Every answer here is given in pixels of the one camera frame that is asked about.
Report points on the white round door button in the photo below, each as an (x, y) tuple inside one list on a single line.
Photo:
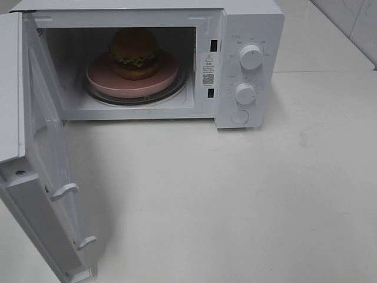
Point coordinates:
[(240, 117)]

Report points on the burger with lettuce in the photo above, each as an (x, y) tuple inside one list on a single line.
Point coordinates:
[(134, 53)]

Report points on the pink round plate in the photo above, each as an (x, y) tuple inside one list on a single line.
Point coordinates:
[(102, 77)]

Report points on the white microwave door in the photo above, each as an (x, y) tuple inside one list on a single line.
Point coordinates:
[(36, 181)]

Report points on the glass microwave turntable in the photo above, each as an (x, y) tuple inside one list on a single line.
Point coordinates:
[(172, 90)]

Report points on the white lower microwave knob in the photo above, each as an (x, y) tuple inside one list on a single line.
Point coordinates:
[(245, 93)]

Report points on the white microwave knob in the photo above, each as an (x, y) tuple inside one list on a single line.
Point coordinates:
[(251, 56), (245, 93)]

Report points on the white microwave oven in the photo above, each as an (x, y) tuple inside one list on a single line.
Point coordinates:
[(204, 36)]

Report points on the white upper microwave knob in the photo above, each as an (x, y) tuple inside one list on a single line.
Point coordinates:
[(251, 56)]

